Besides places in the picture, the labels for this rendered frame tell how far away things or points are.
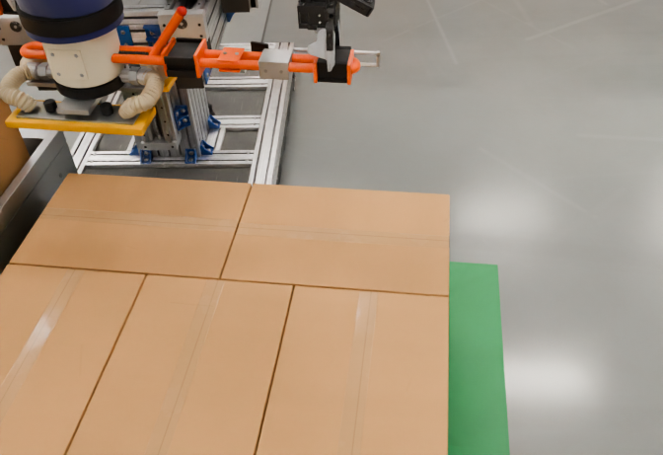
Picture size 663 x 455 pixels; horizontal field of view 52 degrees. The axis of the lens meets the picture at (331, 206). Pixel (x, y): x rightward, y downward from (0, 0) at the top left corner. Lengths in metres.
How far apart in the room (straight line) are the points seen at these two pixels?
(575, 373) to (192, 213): 1.30
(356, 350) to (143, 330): 0.53
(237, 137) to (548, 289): 1.37
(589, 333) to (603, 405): 0.28
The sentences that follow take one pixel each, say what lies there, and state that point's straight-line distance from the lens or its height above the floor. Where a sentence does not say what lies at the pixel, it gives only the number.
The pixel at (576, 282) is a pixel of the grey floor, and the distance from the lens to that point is 2.63.
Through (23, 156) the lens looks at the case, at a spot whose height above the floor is 0.62.
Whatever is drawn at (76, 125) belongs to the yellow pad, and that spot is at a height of 0.98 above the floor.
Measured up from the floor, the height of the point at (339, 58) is 1.10.
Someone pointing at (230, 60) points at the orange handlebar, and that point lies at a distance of 1.61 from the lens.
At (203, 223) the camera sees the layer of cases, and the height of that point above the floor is 0.54.
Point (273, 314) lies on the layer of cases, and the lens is 1.74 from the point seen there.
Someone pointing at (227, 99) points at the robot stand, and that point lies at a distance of 3.15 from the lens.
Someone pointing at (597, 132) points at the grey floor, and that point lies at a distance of 3.38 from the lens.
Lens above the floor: 1.87
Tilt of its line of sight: 41 degrees down
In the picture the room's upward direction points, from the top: 3 degrees counter-clockwise
